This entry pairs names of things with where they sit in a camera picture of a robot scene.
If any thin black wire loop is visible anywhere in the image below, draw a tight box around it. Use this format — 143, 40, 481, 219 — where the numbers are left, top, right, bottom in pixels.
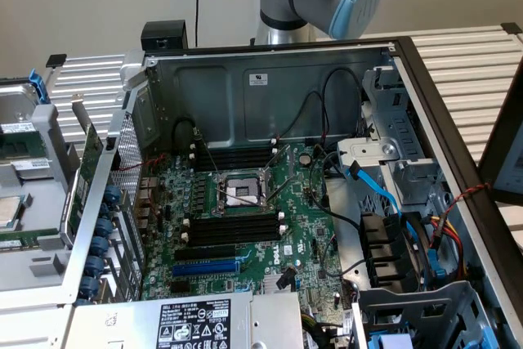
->
320, 67, 366, 140

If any green Dell motherboard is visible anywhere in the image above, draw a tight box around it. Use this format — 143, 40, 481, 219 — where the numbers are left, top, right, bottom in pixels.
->
141, 142, 353, 314

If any long blue expansion slot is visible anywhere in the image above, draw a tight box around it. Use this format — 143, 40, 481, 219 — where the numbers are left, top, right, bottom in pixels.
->
171, 259, 241, 280

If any thin metal locking lever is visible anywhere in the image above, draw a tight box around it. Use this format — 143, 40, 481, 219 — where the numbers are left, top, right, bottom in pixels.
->
266, 177, 297, 205
193, 128, 224, 175

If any thin black red wire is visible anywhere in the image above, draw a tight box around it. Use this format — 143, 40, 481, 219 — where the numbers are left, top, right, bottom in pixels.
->
275, 91, 329, 140

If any coloured power wire bundle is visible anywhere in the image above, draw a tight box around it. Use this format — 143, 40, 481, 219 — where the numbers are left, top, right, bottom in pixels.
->
427, 213, 467, 281

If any grey power supply unit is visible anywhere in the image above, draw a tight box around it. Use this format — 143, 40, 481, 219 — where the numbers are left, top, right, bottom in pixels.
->
72, 291, 304, 349

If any silver CPU socket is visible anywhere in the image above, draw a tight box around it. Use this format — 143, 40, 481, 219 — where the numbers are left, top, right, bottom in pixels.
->
210, 168, 274, 218

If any green expansion card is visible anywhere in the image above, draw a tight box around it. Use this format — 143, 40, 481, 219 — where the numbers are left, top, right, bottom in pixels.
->
65, 93, 105, 240

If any thick black cable loop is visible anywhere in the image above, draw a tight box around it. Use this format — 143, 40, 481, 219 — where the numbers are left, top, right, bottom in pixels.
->
172, 116, 199, 154

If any blue plastic disk tab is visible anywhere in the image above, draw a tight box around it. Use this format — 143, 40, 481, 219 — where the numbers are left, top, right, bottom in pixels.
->
28, 69, 51, 105

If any black plastic fan shroud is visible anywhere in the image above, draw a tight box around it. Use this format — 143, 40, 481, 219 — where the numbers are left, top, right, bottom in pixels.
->
358, 210, 428, 289

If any grey parts rack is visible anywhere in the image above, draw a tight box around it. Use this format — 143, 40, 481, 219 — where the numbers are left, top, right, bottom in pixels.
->
0, 74, 85, 305

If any metal port block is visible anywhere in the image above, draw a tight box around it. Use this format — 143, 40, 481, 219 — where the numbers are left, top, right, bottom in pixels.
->
137, 176, 159, 232

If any open grey PC case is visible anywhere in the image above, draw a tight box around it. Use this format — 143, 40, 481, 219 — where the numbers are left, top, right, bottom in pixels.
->
60, 36, 523, 349

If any blue slot retention clip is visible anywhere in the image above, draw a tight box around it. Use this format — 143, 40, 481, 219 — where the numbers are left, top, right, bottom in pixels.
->
91, 236, 110, 257
87, 256, 105, 277
103, 184, 120, 207
80, 276, 100, 299
96, 217, 114, 238

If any grey plastic drive cage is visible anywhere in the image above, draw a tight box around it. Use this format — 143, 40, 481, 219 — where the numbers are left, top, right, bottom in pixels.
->
351, 279, 506, 349

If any black wire over motherboard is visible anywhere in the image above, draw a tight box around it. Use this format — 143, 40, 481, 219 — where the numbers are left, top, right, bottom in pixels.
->
307, 144, 363, 230

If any black framed monitor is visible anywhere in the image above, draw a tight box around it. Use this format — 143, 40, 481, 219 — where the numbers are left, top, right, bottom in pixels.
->
476, 73, 523, 252

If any metal socket cover frame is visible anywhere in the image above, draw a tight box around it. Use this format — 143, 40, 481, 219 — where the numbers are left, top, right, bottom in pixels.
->
264, 143, 297, 181

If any blue SATA wire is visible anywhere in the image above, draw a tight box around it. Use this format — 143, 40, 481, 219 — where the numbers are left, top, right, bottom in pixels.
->
345, 159, 429, 273

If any grey metal disk bay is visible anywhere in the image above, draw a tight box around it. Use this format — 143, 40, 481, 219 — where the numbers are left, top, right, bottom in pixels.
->
337, 65, 450, 219

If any silver chipset heatsink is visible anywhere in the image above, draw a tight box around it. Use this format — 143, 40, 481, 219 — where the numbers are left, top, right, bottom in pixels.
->
262, 273, 296, 296

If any red black twisted wire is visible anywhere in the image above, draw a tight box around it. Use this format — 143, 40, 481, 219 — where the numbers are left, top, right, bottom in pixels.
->
110, 153, 167, 172
443, 181, 491, 220

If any white sticker label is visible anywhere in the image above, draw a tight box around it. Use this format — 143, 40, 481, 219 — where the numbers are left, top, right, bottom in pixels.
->
244, 71, 271, 87

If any long black expansion slot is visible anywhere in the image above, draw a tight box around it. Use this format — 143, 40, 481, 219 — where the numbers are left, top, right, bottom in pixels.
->
174, 244, 238, 263

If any silver CPU chip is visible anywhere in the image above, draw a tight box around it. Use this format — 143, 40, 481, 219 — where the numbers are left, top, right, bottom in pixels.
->
0, 196, 23, 231

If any black box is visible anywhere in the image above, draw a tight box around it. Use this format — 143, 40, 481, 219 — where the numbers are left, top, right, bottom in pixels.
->
140, 20, 190, 51

